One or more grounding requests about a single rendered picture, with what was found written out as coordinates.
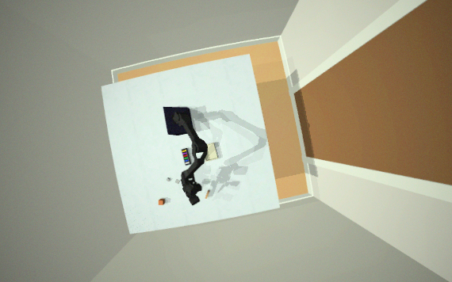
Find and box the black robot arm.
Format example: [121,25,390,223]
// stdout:
[171,112,208,196]

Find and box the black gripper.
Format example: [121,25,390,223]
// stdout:
[182,188,201,205]

